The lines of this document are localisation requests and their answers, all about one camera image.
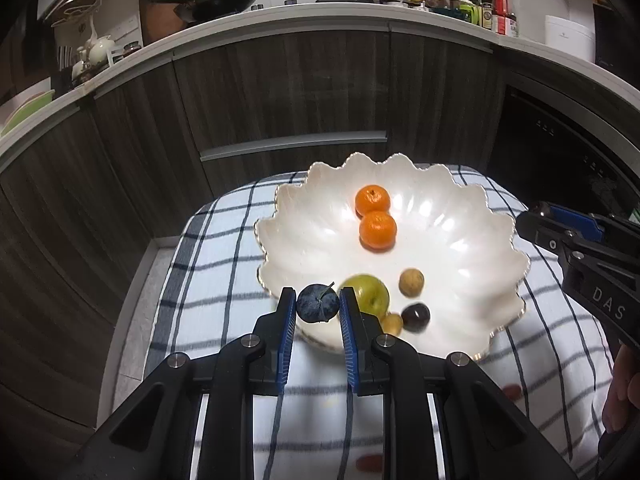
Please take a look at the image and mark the dark blue plum with stem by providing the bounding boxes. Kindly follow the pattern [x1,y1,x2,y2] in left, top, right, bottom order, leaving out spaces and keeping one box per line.
[296,284,340,323]

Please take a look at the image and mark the dark purple plum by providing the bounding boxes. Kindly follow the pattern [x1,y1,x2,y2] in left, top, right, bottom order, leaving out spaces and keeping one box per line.
[401,302,431,333]

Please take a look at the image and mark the black wok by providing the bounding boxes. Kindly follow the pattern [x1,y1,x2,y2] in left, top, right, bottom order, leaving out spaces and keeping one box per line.
[149,0,256,25]

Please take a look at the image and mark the red cherry tomato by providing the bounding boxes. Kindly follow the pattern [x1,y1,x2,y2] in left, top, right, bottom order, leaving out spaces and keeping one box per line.
[502,384,523,402]
[356,454,384,474]

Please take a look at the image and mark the white rice cooker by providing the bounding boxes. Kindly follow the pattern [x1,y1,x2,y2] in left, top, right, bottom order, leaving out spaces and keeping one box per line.
[544,15,596,63]

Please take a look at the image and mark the green dish basin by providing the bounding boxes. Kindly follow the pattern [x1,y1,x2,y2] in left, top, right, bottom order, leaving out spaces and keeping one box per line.
[1,89,55,136]

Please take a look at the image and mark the white blue checked cloth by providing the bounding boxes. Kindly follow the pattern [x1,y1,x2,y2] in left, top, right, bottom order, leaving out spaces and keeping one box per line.
[145,172,613,479]

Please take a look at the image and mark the tan longan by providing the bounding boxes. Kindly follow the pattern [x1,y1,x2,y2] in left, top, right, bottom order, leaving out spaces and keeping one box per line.
[398,268,424,298]
[381,312,404,337]

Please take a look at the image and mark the black microwave oven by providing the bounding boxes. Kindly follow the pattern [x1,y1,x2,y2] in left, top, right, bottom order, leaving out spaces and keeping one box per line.
[592,4,640,88]

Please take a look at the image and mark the smaller orange mandarin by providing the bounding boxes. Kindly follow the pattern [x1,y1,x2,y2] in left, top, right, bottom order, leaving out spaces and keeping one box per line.
[355,184,390,217]

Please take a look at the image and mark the wooden cutting board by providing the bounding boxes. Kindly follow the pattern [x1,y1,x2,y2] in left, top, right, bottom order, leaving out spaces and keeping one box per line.
[139,0,186,46]

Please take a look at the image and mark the green apple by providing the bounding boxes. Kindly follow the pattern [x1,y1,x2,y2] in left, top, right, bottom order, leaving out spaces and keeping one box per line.
[338,274,390,320]

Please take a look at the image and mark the person's hand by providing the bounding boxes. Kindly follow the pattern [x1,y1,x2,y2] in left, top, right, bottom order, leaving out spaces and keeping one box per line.
[598,344,639,460]

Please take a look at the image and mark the white scalloped ceramic bowl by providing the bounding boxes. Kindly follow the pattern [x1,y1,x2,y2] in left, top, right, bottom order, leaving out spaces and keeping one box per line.
[254,153,530,360]

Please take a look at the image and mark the white teapot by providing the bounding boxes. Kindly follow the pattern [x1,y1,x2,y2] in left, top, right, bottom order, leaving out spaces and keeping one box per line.
[86,35,115,66]

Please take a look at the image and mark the larger orange mandarin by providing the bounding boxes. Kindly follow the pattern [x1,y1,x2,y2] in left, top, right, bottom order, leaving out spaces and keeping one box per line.
[359,211,397,252]

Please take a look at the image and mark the built-in black dishwasher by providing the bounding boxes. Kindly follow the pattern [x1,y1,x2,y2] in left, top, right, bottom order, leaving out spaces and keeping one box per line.
[487,86,639,220]

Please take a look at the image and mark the grey drawer handle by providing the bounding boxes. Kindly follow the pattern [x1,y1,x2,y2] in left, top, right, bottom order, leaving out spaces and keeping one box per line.
[200,130,387,162]

